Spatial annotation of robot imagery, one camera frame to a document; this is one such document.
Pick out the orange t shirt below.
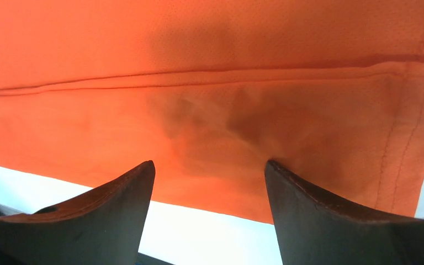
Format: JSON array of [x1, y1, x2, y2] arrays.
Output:
[[0, 1, 424, 222]]

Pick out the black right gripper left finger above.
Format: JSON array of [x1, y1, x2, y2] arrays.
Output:
[[0, 161, 155, 264]]

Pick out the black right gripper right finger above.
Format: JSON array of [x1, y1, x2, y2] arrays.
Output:
[[264, 160, 424, 264]]

